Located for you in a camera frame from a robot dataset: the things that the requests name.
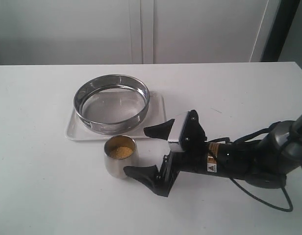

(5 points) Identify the yellow fine grain pile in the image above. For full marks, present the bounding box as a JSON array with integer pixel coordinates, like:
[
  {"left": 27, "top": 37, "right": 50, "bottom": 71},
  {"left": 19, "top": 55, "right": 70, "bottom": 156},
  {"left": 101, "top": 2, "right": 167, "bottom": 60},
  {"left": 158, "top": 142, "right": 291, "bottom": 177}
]
[{"left": 108, "top": 146, "right": 133, "bottom": 160}]

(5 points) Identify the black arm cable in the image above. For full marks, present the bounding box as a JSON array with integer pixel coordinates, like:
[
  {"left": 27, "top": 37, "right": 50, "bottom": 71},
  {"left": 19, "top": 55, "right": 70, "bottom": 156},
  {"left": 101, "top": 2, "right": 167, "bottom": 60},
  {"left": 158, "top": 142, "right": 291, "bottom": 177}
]
[{"left": 209, "top": 115, "right": 302, "bottom": 212}]

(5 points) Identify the white cabinet with doors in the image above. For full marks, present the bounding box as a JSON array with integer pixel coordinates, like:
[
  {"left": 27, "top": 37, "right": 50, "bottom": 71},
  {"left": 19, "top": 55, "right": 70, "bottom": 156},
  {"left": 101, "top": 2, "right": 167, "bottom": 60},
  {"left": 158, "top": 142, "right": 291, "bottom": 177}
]
[{"left": 0, "top": 0, "right": 281, "bottom": 65}]

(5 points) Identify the white rectangular plastic tray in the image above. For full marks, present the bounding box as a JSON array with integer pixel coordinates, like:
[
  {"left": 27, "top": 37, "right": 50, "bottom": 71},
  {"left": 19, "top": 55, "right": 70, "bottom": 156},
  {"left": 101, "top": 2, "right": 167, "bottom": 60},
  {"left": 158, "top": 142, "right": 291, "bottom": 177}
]
[{"left": 65, "top": 91, "right": 167, "bottom": 141}]

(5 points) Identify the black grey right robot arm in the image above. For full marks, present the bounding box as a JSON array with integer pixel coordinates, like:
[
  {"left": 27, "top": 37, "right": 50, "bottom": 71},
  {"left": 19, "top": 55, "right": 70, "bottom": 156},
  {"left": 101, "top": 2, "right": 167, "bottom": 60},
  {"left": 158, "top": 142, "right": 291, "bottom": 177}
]
[{"left": 124, "top": 110, "right": 302, "bottom": 197}]

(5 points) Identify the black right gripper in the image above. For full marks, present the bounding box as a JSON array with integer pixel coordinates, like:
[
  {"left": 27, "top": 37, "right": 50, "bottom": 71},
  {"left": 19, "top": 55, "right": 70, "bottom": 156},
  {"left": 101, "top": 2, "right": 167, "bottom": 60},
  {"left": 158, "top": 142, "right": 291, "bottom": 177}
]
[{"left": 123, "top": 110, "right": 230, "bottom": 197}]

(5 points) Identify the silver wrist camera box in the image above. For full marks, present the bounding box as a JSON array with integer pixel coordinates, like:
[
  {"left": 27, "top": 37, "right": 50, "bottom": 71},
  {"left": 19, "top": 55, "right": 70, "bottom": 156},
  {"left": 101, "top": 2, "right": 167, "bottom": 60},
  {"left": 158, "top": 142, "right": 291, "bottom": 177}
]
[{"left": 168, "top": 111, "right": 189, "bottom": 152}]

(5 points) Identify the stainless steel cup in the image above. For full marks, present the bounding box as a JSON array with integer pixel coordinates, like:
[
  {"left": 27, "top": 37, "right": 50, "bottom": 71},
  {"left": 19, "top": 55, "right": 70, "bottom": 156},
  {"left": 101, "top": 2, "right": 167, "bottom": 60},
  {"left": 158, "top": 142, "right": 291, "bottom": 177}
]
[{"left": 104, "top": 135, "right": 139, "bottom": 179}]

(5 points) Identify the round steel mesh sieve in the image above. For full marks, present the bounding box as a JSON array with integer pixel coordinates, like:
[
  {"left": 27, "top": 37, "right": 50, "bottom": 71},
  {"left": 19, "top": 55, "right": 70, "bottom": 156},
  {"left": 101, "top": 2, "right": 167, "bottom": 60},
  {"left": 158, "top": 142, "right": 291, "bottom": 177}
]
[{"left": 73, "top": 74, "right": 151, "bottom": 135}]

